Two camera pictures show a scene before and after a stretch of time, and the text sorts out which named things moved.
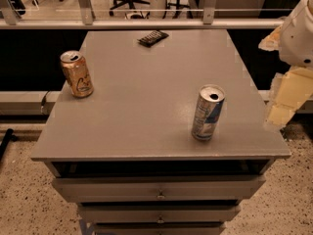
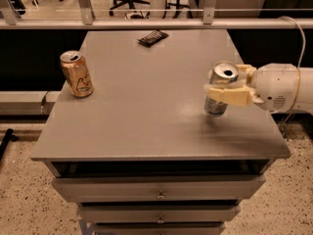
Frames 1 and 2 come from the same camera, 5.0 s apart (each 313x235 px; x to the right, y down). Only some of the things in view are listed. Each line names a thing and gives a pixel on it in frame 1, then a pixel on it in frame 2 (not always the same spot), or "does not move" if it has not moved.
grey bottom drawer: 158,227 does not move
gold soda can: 77,73 does not move
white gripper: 297,40 -> 275,86
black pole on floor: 7,137 does not move
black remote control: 153,38 does not move
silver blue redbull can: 207,110 -> 222,72
